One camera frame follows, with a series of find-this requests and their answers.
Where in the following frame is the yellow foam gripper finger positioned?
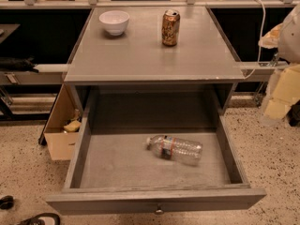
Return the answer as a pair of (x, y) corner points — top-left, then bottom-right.
(258, 23), (282, 49)
(261, 64), (300, 126)

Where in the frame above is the clear plastic water bottle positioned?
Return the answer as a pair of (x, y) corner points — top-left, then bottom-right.
(146, 135), (203, 166)

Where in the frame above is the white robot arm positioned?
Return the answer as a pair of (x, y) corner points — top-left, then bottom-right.
(258, 4), (300, 126)

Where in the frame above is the grey cabinet counter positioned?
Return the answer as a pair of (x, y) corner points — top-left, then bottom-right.
(65, 7), (244, 115)

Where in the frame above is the metal drawer knob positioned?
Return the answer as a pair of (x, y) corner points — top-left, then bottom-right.
(155, 206), (164, 216)

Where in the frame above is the grey open top drawer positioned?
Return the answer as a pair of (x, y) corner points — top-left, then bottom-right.
(47, 92), (266, 215)

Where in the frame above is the gold soda can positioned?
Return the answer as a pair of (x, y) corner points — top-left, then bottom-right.
(161, 9), (180, 46)

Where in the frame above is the white ceramic bowl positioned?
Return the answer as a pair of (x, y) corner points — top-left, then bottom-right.
(99, 10), (129, 36)

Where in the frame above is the yellow item in box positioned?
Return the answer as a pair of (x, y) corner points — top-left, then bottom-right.
(64, 120), (81, 132)

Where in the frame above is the cardboard box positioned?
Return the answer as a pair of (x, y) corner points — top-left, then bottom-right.
(43, 84), (80, 160)

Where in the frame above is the black and white shoe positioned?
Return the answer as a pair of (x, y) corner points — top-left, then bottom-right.
(16, 213), (60, 225)

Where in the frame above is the white cable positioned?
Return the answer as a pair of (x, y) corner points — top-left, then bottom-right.
(243, 0), (267, 80)

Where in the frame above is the black object on rail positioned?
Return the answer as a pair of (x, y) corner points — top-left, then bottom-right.
(0, 57), (38, 73)

